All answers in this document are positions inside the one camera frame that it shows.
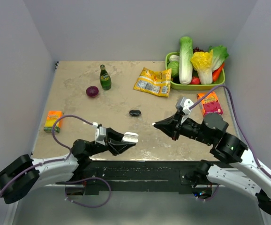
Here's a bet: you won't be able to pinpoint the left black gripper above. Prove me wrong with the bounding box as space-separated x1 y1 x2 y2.
87 127 136 157

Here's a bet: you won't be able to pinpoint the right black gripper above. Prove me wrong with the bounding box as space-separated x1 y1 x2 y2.
154 109 213 144

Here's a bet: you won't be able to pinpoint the white earbud charging case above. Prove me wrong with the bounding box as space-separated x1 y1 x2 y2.
122 132 139 143

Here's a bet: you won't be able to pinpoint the black earbud charging case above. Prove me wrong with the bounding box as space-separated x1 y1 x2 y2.
129 109 141 117

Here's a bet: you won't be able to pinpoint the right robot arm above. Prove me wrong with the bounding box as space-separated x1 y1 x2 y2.
152 111 271 215

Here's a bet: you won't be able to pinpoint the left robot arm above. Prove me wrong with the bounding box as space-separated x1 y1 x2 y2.
0 127 138 204

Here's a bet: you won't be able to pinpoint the green plastic basket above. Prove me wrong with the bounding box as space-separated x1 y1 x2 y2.
165 52 226 90

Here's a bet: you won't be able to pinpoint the yellow snack bag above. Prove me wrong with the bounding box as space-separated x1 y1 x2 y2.
133 67 172 98

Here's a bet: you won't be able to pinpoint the pink orange snack box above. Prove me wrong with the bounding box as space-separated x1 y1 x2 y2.
197 91 223 117

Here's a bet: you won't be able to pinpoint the red tomato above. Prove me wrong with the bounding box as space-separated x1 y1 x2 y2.
190 76 201 85

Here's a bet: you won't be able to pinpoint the purple red onion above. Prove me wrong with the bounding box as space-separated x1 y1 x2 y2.
86 86 99 98

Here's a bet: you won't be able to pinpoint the green glass bottle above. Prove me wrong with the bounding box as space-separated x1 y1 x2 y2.
99 64 112 90

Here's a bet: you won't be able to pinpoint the round green cabbage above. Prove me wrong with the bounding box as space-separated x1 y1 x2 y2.
167 61 179 78

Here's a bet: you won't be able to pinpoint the orange yellow juice carton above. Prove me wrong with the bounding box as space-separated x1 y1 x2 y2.
44 111 63 133

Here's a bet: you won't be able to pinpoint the white cauliflower piece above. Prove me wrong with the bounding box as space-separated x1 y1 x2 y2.
169 54 180 62

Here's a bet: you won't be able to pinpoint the orange carrot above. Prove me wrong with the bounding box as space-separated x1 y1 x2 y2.
212 62 225 82

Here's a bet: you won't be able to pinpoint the yellow leaf cabbage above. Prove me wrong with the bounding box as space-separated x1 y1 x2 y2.
190 50 213 85

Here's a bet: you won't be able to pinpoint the napa cabbage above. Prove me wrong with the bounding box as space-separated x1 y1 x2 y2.
179 36 193 85

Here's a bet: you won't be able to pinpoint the dark red grapes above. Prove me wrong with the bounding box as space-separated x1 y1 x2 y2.
193 47 204 53

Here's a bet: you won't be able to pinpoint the green lettuce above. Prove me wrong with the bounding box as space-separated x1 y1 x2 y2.
208 45 229 72

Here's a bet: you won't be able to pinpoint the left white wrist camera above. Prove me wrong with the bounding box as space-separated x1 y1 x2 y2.
92 122 106 145

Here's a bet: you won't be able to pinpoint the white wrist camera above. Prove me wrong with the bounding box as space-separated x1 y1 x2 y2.
92 122 106 145
175 97 194 124

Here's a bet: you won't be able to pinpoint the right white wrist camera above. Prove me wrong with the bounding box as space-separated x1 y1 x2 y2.
175 97 194 124

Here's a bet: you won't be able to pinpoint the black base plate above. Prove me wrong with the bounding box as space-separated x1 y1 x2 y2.
66 161 218 198

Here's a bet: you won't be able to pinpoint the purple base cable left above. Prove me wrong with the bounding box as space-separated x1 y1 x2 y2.
64 177 112 208

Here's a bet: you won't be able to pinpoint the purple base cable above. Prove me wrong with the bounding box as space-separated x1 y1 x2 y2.
64 177 112 208
195 184 220 202

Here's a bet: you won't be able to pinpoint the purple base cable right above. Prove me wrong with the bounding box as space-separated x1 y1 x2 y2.
195 184 220 202

